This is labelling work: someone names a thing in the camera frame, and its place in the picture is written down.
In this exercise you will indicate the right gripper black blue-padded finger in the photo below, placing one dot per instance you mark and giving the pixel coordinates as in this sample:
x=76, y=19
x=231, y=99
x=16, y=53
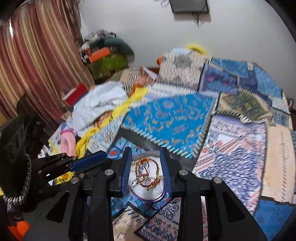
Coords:
x=227, y=217
x=63, y=214

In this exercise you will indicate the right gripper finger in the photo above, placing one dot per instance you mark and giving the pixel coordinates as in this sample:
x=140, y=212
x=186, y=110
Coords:
x=45, y=175
x=63, y=163

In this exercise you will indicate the purple heart-shaped jewelry box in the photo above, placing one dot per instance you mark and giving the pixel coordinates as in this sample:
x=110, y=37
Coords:
x=156, y=190

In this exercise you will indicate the pink fabric item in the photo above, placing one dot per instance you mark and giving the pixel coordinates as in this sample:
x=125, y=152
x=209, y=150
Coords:
x=68, y=143

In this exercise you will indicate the yellow cloth strip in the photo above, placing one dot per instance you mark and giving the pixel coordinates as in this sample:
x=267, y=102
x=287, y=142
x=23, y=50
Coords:
x=82, y=144

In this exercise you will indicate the red box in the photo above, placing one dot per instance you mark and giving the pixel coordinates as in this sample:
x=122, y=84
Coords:
x=75, y=94

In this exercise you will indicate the white cloth on bed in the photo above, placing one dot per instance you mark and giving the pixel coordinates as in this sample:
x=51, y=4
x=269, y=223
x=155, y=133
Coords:
x=103, y=98

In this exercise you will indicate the blue patchwork bedspread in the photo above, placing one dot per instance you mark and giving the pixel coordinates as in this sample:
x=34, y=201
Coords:
x=221, y=118

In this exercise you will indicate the red striped curtain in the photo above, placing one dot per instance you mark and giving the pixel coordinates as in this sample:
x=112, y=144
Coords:
x=40, y=58

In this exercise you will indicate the green patterned covered stand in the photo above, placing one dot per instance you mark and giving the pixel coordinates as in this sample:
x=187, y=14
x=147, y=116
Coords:
x=105, y=67

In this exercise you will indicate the orange box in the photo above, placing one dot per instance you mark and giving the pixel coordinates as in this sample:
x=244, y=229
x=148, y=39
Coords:
x=99, y=54

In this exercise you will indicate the striped pillow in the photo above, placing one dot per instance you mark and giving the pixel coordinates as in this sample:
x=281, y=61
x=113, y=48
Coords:
x=130, y=78

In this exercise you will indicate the pile of clothes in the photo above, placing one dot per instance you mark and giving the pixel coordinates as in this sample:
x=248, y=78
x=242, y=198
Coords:
x=100, y=39

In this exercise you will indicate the yellow round object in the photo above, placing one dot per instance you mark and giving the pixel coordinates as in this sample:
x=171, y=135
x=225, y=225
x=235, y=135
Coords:
x=196, y=47

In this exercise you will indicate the small black wall monitor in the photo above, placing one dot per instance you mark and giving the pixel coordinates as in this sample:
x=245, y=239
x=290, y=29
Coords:
x=189, y=6

